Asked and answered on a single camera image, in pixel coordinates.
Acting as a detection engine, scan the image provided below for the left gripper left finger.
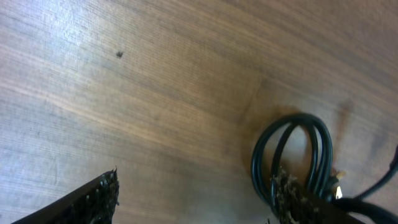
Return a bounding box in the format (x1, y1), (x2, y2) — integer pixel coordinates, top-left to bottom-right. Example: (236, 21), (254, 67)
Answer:
(13, 169), (119, 224)

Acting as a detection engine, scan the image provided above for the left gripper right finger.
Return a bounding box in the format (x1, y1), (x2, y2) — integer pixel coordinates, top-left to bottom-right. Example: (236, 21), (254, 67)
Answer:
(271, 171), (362, 224)

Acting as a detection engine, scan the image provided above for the black cable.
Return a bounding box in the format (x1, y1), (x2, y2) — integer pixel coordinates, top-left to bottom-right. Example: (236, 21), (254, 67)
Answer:
(250, 112), (398, 224)

